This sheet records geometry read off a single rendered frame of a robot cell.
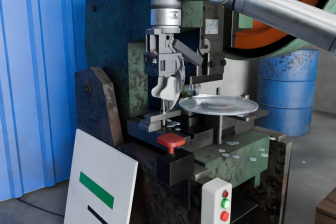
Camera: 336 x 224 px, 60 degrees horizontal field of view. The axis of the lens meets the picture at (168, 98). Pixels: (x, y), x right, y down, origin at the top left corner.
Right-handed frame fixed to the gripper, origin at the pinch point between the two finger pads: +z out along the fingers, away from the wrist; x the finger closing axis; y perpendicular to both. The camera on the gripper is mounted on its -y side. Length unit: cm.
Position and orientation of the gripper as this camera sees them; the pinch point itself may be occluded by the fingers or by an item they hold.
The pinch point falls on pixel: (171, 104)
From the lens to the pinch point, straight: 78.4
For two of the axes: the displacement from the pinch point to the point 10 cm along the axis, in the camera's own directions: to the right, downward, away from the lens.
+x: 6.5, 1.7, -7.4
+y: -7.6, 1.4, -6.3
